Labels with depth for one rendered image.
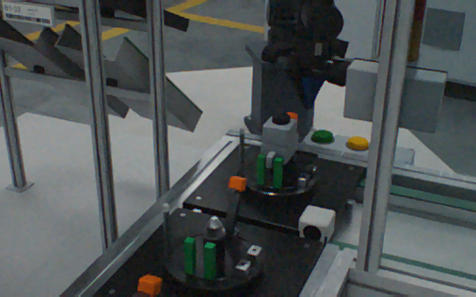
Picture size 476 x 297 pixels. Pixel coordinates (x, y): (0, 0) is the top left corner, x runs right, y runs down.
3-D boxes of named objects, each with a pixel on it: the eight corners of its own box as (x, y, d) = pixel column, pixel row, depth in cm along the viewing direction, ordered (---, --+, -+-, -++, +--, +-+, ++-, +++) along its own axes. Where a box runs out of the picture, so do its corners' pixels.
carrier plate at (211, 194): (240, 150, 127) (240, 140, 126) (363, 176, 119) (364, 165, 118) (182, 212, 107) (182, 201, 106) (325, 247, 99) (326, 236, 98)
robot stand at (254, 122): (300, 117, 164) (305, 38, 155) (321, 142, 151) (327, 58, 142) (243, 121, 160) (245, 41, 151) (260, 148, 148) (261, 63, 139)
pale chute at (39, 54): (76, 104, 137) (87, 85, 138) (125, 118, 130) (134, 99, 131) (-20, 34, 113) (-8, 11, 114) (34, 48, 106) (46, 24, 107)
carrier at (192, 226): (178, 217, 106) (175, 147, 100) (323, 253, 98) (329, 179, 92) (90, 309, 86) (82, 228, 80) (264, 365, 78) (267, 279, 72)
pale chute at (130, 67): (140, 117, 131) (150, 97, 132) (194, 132, 125) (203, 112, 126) (53, 46, 108) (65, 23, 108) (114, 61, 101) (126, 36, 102)
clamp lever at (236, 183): (226, 226, 95) (234, 175, 94) (239, 230, 94) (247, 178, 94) (215, 231, 92) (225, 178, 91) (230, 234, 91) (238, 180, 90)
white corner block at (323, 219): (306, 226, 104) (308, 203, 102) (334, 232, 103) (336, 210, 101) (296, 241, 100) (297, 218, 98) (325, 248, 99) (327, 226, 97)
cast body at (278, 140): (273, 144, 113) (275, 106, 110) (297, 148, 111) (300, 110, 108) (255, 165, 106) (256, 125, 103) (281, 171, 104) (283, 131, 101)
